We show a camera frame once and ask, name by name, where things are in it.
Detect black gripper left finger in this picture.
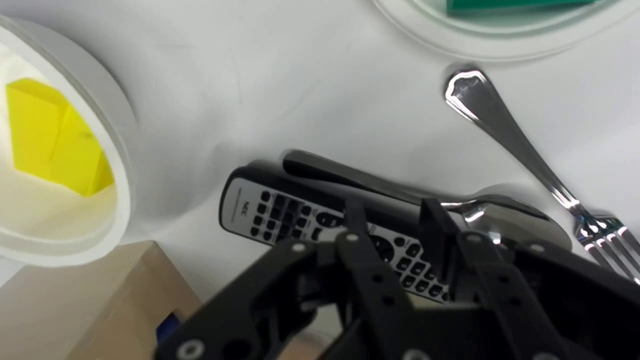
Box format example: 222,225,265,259
154,197,431,360

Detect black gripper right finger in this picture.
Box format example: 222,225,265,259
417,197,640,360

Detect black remote control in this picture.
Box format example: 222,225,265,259
215,159,470,307

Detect silver fork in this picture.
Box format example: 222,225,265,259
441,63,640,288

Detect wooden shape sorter box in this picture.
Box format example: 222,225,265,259
0,241,205,360

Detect white bowl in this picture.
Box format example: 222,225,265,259
0,14,140,270

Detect white plate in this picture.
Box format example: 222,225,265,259
368,0,640,66

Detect yellow block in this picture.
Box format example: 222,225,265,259
4,76,115,199

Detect green block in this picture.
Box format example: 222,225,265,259
443,0,596,20

